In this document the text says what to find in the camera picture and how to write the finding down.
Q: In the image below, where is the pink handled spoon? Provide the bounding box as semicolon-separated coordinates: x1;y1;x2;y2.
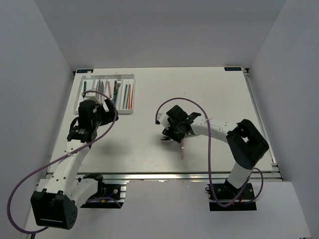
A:
180;139;184;160

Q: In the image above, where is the grey handled fork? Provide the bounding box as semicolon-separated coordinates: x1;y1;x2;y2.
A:
113;80;118;104

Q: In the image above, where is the orange chopstick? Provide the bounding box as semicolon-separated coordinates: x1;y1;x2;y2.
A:
130;84;134;109

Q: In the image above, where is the green handled fork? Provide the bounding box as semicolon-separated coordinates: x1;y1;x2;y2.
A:
116;78;122;100

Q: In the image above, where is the dark handled spoon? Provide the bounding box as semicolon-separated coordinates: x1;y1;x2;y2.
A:
160;136;173;144

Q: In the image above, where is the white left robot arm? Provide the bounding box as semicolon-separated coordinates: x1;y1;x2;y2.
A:
30;97;118;230

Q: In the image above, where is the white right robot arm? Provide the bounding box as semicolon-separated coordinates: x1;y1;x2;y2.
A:
156;105;269;199

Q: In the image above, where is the white divided utensil tray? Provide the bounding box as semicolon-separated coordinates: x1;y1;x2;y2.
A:
74;74;135;115

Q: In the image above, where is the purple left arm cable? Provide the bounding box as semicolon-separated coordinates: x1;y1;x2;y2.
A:
7;90;119;234

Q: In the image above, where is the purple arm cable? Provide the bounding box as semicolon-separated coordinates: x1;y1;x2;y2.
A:
7;90;119;234
155;97;265;208

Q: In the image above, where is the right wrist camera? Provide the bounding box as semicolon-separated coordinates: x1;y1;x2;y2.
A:
155;113;168;127

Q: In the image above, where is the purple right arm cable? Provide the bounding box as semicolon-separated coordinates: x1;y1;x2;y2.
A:
155;97;265;208

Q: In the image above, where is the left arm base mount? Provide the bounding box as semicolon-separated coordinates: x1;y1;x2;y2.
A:
71;173;126;209

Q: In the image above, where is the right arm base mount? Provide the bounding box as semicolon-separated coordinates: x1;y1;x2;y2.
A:
205;182;257;212

